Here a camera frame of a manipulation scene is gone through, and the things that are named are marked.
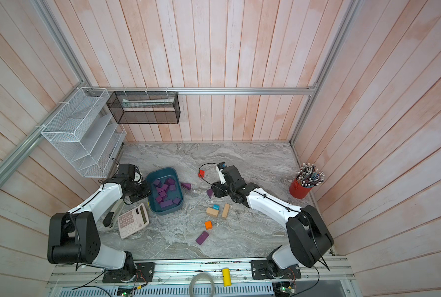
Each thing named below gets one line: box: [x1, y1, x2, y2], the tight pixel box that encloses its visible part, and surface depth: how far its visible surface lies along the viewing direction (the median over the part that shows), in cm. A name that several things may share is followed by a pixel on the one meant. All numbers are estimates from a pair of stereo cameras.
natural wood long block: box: [221, 202, 230, 219], surface depth 92 cm
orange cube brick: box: [204, 220, 213, 231], surface depth 87 cm
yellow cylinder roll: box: [222, 267, 232, 287], surface depth 73 cm
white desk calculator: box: [117, 202, 150, 239], surface depth 87 cm
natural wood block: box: [205, 206, 220, 218], surface depth 90 cm
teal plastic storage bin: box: [146, 167, 184, 216], surface depth 94 cm
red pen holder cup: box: [289, 162, 326, 200], surface depth 86 cm
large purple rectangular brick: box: [195, 230, 209, 246], surface depth 84 cm
